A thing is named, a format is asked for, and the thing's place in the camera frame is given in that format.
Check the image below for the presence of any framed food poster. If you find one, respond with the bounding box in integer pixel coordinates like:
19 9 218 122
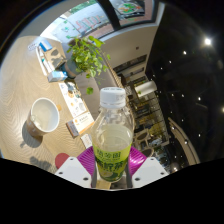
109 0 158 24

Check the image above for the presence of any group of ceiling spotlights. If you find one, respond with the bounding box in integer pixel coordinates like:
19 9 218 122
159 36 224 141

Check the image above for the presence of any potted green leafy plant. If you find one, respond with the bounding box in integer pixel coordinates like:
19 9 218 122
64 34 112 96

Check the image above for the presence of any teal tissue pack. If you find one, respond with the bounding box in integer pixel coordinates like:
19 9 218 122
47 70 68 83

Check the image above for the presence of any small blue white packet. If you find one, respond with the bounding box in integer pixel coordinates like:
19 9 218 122
39 40 53 52

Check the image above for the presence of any brown ceramic mug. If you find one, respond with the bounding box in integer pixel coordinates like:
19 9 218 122
25 97 61 138

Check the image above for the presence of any group of dining chairs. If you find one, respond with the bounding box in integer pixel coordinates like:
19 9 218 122
133 126 174 171

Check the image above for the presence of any brown card with heart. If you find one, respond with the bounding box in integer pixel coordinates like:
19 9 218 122
43 48 66 69

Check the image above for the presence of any open printed menu brochure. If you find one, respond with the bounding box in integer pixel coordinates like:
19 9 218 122
58 80 90 119

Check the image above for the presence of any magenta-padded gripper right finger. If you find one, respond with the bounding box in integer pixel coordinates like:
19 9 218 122
125 145 170 189

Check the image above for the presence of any green-labelled clear drink bottle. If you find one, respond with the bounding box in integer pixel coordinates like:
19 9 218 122
90 87 135 183

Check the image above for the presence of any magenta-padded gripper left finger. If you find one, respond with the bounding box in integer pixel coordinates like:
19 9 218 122
54 145 98 189

